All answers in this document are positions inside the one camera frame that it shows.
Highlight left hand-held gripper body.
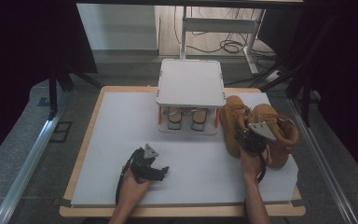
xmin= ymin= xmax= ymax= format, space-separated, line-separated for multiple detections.
xmin=130 ymin=143 xmax=162 ymax=184

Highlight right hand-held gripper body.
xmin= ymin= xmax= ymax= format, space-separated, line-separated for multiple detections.
xmin=239 ymin=121 xmax=278 ymax=156

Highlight tan suede boot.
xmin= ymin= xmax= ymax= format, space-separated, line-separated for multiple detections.
xmin=219 ymin=94 xmax=252 ymax=158
xmin=250 ymin=103 xmax=300 ymax=170

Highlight silver strap sandal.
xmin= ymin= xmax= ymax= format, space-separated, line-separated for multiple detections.
xmin=161 ymin=106 xmax=184 ymax=131
xmin=186 ymin=106 xmax=209 ymax=133

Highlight white two-tier shoe rack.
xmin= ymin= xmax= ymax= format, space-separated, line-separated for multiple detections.
xmin=155 ymin=58 xmax=227 ymax=136

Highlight person's left hand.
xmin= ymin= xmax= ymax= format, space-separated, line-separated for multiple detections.
xmin=119 ymin=169 xmax=153 ymax=207

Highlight person's right hand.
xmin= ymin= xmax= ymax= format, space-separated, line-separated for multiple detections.
xmin=240 ymin=144 xmax=273 ymax=185

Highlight wooden table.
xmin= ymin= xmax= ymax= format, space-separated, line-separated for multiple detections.
xmin=59 ymin=85 xmax=307 ymax=218

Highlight black metal stand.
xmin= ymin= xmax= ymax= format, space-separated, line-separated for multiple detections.
xmin=48 ymin=66 xmax=102 ymax=119
xmin=250 ymin=15 xmax=316 ymax=127

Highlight white power strip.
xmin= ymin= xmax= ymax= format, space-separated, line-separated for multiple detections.
xmin=265 ymin=69 xmax=283 ymax=82

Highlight black curtain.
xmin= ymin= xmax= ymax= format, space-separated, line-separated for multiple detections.
xmin=0 ymin=0 xmax=99 ymax=162
xmin=257 ymin=0 xmax=358 ymax=188

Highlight white panel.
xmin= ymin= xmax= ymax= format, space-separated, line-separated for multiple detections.
xmin=76 ymin=3 xmax=158 ymax=50

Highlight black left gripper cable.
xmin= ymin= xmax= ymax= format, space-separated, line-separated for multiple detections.
xmin=115 ymin=148 xmax=144 ymax=206

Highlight aluminium rail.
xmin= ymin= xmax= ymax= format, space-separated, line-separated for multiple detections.
xmin=0 ymin=91 xmax=73 ymax=224
xmin=287 ymin=97 xmax=358 ymax=224

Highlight black floor cables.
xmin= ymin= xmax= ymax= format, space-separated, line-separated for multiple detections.
xmin=173 ymin=6 xmax=278 ymax=63

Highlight white metal desk frame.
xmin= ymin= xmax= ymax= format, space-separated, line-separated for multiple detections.
xmin=179 ymin=6 xmax=267 ymax=75

